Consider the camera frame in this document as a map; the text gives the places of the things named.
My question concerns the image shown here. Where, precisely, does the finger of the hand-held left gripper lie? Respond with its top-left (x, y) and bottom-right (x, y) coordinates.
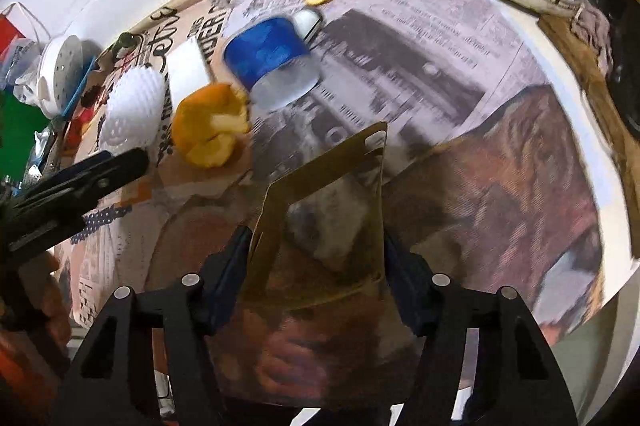
top-left (0, 148), bottom-right (151, 264)

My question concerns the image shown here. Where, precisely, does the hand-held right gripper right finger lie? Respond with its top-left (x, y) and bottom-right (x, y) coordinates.
top-left (382, 236), bottom-right (581, 426)

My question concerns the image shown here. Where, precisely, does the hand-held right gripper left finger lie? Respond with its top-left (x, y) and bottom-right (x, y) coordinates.
top-left (50, 226), bottom-right (253, 426)

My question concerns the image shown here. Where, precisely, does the golden clear plastic packaging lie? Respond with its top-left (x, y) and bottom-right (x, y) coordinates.
top-left (245, 122), bottom-right (391, 301)

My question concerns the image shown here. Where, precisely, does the person's left forearm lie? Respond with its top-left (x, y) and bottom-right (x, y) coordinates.
top-left (0, 251), bottom-right (73, 412)

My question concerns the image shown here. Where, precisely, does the white foam fruit net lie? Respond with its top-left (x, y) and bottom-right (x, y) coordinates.
top-left (97, 66), bottom-right (167, 157)

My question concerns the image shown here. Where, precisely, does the green flat object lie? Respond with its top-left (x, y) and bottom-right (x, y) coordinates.
top-left (0, 90), bottom-right (51, 187)

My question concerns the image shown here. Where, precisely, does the large orange peel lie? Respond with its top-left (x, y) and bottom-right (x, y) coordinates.
top-left (171, 83), bottom-right (251, 169)

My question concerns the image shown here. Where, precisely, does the clear plastic bag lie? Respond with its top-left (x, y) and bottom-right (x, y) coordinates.
top-left (0, 38), bottom-right (46, 107)

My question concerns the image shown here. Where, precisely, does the white paper card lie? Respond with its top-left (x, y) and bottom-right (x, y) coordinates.
top-left (165, 36), bottom-right (213, 107)

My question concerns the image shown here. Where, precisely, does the red box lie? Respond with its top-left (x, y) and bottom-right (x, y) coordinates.
top-left (0, 3), bottom-right (31, 61)

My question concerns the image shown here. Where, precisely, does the blue label plastic bottle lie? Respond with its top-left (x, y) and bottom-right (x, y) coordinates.
top-left (222, 8), bottom-right (323, 114)

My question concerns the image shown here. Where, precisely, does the printed newspaper table cover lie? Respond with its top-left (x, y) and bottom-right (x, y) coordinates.
top-left (65, 0), bottom-right (608, 407)

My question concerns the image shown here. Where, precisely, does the brown cloth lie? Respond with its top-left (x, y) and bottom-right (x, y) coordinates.
top-left (540, 0), bottom-right (640, 217)

